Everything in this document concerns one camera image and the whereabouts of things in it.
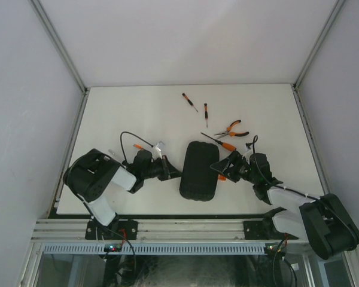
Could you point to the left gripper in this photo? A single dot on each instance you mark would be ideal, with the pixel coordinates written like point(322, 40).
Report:
point(171, 171)

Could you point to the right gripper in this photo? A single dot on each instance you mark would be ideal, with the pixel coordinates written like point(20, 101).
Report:
point(229, 172)

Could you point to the black plastic tool case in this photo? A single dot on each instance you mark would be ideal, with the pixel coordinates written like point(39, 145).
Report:
point(199, 181)

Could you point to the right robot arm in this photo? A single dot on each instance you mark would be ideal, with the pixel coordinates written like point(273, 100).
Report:
point(322, 221)

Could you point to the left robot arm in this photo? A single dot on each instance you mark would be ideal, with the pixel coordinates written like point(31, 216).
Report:
point(89, 176)

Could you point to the small orange chisel bit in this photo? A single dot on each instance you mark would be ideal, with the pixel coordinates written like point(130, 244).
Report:
point(138, 146)

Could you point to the small orange precision screwdriver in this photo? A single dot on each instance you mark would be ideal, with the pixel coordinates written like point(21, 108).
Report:
point(189, 101)

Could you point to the large orange handled screwdriver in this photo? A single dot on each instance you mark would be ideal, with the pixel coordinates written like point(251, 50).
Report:
point(225, 145)

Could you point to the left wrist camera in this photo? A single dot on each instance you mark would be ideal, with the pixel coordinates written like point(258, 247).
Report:
point(158, 149)

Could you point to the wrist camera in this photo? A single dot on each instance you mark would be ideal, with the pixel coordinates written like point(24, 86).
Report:
point(158, 149)
point(248, 150)

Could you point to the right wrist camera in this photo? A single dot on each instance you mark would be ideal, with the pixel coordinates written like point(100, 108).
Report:
point(248, 150)

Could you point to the orange handled needle-nose pliers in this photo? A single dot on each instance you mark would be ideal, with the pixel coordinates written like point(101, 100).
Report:
point(229, 131)

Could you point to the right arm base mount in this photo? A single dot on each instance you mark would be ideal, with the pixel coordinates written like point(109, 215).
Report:
point(263, 228)

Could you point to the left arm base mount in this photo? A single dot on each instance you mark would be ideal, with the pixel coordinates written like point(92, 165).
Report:
point(116, 230)

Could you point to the aluminium frame rail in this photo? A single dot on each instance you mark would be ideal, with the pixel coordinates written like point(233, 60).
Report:
point(149, 230)

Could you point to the blue slotted cable duct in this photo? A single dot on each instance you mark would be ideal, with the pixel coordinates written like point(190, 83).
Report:
point(156, 248)

